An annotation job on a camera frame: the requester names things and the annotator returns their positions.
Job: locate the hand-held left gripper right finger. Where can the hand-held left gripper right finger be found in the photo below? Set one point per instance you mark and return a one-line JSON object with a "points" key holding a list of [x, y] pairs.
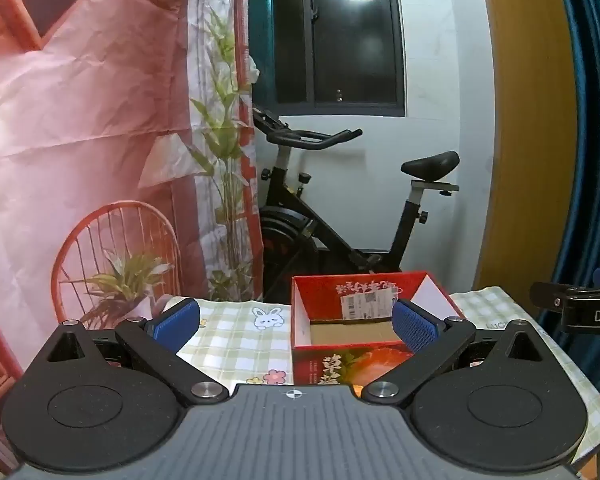
{"points": [[416, 326]]}

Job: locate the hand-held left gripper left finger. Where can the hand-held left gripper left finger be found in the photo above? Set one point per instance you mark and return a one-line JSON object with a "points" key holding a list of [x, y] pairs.
{"points": [[176, 324]]}

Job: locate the red strawberry print cardboard box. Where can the red strawberry print cardboard box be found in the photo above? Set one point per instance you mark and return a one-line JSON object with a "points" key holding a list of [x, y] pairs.
{"points": [[360, 360]]}

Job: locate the green checked rabbit print tablecloth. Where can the green checked rabbit print tablecloth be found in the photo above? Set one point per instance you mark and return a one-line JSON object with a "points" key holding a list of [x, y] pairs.
{"points": [[240, 340]]}

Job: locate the black exercise bike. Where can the black exercise bike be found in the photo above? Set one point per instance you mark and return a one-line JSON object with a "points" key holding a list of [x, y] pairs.
{"points": [[290, 220]]}

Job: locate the blue curtain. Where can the blue curtain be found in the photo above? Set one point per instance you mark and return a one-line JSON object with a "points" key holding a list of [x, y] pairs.
{"points": [[597, 110]]}

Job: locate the wooden door panel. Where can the wooden door panel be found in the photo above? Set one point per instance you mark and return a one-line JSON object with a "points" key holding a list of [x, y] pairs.
{"points": [[525, 110]]}

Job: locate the printed backdrop cloth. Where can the printed backdrop cloth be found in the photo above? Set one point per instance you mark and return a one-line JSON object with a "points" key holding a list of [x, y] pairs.
{"points": [[90, 125]]}

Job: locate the dark framed window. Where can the dark framed window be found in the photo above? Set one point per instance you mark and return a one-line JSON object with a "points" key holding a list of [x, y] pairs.
{"points": [[350, 35]]}

